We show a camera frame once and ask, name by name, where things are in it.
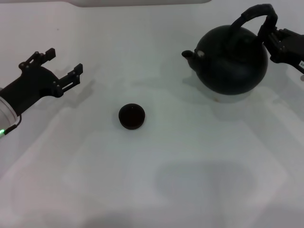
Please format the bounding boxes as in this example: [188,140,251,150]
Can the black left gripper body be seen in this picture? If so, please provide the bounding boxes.
[0,66,64,116]

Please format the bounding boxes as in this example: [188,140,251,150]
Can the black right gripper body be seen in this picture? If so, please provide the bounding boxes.
[270,33,304,73]

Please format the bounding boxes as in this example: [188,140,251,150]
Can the black round teapot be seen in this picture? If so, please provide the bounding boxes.
[181,4,278,95]

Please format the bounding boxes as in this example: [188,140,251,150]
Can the dark round teacup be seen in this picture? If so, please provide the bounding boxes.
[118,103,146,131]

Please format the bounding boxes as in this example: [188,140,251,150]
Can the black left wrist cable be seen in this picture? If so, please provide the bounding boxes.
[3,115,23,136]

